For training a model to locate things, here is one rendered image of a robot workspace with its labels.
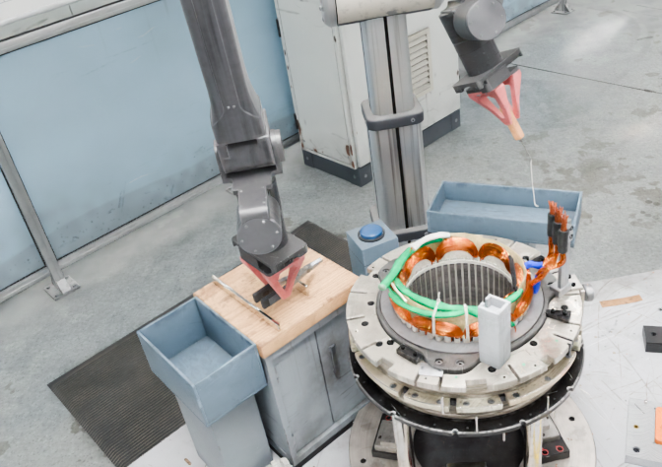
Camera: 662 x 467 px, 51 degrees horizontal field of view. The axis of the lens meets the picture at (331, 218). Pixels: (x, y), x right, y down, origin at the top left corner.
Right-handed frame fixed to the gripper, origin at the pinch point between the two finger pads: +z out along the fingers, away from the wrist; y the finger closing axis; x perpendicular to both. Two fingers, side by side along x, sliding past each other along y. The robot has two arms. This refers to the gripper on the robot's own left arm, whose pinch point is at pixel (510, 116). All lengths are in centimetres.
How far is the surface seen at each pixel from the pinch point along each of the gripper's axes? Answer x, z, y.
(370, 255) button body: 18.6, 10.6, -25.3
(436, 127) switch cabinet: 216, 67, 129
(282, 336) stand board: 6.3, 5.7, -49.0
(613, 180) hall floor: 134, 112, 144
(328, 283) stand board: 10.6, 5.9, -37.3
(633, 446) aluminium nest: -14, 50, -18
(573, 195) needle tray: 2.0, 19.7, 6.2
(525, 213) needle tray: 8.3, 19.4, 0.1
